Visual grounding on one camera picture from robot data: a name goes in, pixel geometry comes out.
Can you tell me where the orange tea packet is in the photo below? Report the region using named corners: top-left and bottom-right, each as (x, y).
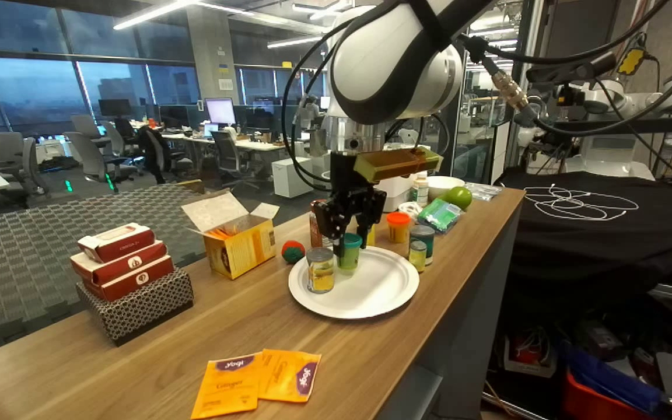
top-left (191, 355), bottom-right (260, 420)
top-left (260, 350), bottom-right (323, 404)

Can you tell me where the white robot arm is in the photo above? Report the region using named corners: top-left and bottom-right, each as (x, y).
top-left (312, 0), bottom-right (494, 250)

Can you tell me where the small yellow-green can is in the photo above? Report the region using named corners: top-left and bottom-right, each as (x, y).
top-left (409, 240), bottom-right (428, 274)

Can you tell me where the white coiled cable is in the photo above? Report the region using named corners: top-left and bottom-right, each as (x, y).
top-left (523, 182), bottom-right (641, 226)

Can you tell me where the red strawberry plush toy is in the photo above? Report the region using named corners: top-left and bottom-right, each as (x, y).
top-left (281, 240), bottom-right (306, 264)

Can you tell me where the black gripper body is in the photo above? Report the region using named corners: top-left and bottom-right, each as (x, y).
top-left (311, 152), bottom-right (387, 229)

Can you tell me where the patterned grey box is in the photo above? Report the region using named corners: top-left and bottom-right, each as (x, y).
top-left (75, 270), bottom-right (194, 346)

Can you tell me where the teal lid play-doh tub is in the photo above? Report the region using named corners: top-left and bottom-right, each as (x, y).
top-left (338, 234), bottom-right (361, 276)

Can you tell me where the green snack bag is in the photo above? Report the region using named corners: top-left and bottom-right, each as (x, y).
top-left (421, 198), bottom-right (465, 232)

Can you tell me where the brown wrist camera box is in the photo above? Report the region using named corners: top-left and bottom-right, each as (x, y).
top-left (355, 149), bottom-right (441, 182)

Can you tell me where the open yellow cardboard box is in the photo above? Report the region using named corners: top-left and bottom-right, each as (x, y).
top-left (182, 192), bottom-right (276, 281)

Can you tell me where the computer monitor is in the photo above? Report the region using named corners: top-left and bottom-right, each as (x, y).
top-left (206, 99), bottom-right (235, 127)

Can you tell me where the red box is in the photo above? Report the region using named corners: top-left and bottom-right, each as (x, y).
top-left (78, 221), bottom-right (154, 262)
top-left (71, 240), bottom-right (165, 284)
top-left (87, 257), bottom-right (175, 301)

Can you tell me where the red lid spice jar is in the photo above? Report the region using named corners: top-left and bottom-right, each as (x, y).
top-left (308, 214), bottom-right (323, 247)

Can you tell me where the top red box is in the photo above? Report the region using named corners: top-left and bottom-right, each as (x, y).
top-left (78, 221), bottom-right (154, 262)

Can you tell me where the black cloth table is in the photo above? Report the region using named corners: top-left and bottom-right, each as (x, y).
top-left (502, 169), bottom-right (672, 289)

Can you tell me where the white round plate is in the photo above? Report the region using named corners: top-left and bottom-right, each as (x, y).
top-left (288, 247), bottom-right (421, 319)

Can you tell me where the left orange tea packet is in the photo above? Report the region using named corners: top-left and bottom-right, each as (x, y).
top-left (191, 355), bottom-right (260, 420)

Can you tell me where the white bowl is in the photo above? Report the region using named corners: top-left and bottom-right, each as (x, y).
top-left (428, 176), bottom-right (465, 198)

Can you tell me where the orange lid play-doh tub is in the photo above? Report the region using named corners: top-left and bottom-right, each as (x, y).
top-left (387, 212), bottom-right (414, 252)

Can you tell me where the red bin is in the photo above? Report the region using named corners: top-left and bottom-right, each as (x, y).
top-left (560, 372), bottom-right (648, 420)

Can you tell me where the green apple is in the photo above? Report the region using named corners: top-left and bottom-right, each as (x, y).
top-left (443, 187), bottom-right (474, 211)

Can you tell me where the large green label can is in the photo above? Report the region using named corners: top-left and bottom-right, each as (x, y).
top-left (411, 225), bottom-right (435, 267)

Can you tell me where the right orange tea packet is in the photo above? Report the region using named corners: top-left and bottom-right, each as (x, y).
top-left (260, 350), bottom-right (323, 404)

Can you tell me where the yellow label tin can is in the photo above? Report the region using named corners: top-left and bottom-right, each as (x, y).
top-left (308, 247), bottom-right (336, 294)

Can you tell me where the bottom red box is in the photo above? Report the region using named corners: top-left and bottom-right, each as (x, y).
top-left (87, 257), bottom-right (175, 301)

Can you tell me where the middle red box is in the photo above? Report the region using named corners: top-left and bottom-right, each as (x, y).
top-left (71, 240), bottom-right (165, 284)

